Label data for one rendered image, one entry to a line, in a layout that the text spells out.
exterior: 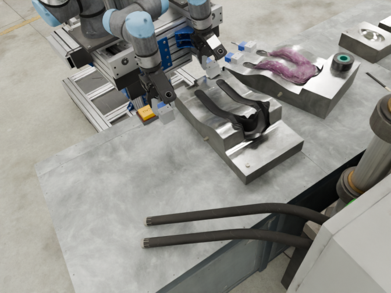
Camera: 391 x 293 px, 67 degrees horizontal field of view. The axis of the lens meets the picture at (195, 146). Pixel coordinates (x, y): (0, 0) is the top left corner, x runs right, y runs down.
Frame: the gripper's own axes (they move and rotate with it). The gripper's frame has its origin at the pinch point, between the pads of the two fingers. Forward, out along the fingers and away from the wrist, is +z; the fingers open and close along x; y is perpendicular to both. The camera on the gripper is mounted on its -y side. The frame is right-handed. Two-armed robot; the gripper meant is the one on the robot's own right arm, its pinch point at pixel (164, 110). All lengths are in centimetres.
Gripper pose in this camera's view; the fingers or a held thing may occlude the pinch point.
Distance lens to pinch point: 111.2
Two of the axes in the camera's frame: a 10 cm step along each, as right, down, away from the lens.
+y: -5.3, -6.3, 5.7
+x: -8.4, 4.7, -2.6
